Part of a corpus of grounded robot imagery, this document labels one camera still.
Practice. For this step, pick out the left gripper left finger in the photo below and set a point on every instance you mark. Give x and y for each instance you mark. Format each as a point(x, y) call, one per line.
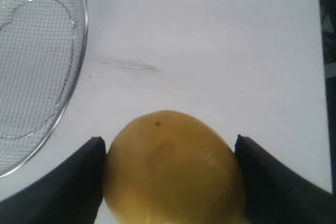
point(70, 193)

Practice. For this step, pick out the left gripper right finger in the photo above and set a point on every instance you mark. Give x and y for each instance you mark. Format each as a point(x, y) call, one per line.
point(275, 193)

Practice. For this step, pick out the yellow lemon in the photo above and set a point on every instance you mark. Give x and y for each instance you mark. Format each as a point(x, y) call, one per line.
point(169, 167)

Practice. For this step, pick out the oval wire mesh basket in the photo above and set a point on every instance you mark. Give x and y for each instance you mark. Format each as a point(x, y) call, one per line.
point(43, 44)

